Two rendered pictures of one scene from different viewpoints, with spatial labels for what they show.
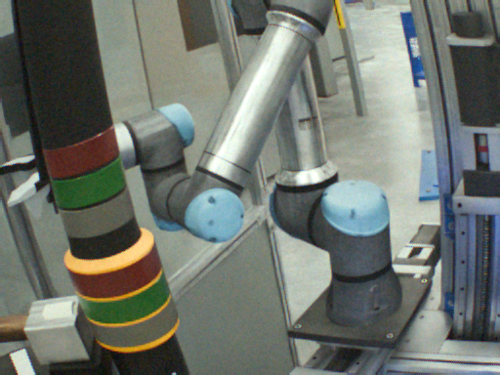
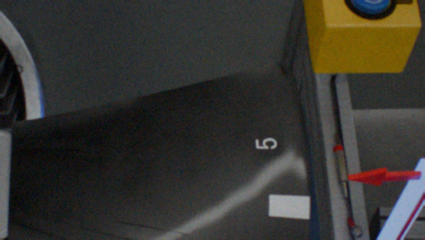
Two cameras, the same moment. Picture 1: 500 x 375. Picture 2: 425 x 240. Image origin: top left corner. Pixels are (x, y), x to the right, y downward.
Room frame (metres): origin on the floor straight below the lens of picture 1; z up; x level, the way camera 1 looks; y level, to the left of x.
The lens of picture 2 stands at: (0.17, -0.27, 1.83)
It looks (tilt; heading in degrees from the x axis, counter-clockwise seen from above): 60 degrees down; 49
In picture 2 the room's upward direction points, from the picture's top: 6 degrees clockwise
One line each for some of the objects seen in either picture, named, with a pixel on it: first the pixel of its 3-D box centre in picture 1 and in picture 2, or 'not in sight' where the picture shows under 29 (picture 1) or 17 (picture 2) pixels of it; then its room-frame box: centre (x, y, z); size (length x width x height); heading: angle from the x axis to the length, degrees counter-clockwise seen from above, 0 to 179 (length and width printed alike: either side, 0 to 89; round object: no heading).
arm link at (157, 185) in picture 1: (173, 194); not in sight; (0.96, 0.12, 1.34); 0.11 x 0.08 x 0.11; 28
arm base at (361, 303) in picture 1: (363, 282); not in sight; (0.98, -0.17, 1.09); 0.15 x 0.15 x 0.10
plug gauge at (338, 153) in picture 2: not in sight; (341, 165); (0.62, 0.01, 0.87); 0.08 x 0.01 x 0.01; 59
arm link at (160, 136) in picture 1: (156, 135); not in sight; (0.98, 0.13, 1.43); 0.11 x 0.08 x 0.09; 118
